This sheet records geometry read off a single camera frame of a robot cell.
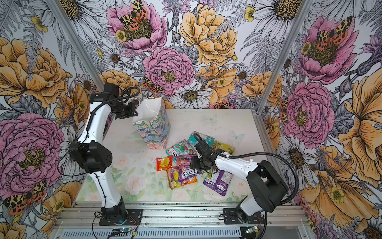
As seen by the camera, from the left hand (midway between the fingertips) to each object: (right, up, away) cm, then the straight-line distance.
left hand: (136, 117), depth 86 cm
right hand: (+33, -29, -1) cm, 44 cm away
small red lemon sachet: (+14, -27, +6) cm, 31 cm away
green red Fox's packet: (+26, -19, +10) cm, 34 cm away
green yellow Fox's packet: (+41, -31, -1) cm, 51 cm away
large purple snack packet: (+47, -36, -3) cm, 59 cm away
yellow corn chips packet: (+48, -17, +13) cm, 52 cm away
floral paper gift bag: (+11, -3, -5) cm, 12 cm away
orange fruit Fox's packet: (+21, -34, -2) cm, 40 cm away
